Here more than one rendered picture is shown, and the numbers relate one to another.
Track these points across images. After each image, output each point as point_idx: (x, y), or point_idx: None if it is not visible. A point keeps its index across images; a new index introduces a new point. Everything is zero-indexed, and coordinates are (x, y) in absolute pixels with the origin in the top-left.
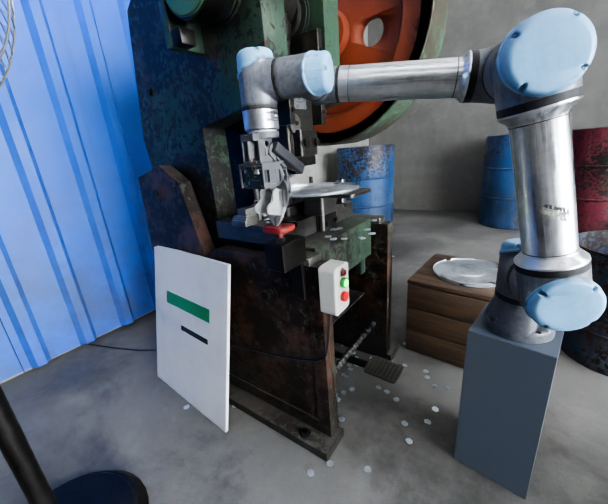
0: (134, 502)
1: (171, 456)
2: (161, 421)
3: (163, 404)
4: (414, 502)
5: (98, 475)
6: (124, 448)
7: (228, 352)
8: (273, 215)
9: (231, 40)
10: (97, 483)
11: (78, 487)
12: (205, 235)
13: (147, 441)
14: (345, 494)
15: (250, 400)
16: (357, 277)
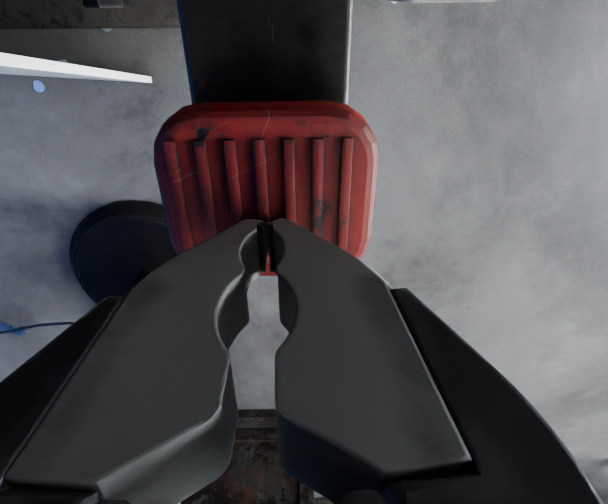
0: (166, 224)
1: (127, 159)
2: (42, 132)
3: None
4: (471, 5)
5: (94, 235)
6: (60, 190)
7: (80, 68)
8: (253, 279)
9: None
10: (106, 239)
11: (94, 252)
12: None
13: (71, 166)
14: (378, 54)
15: (129, 5)
16: None
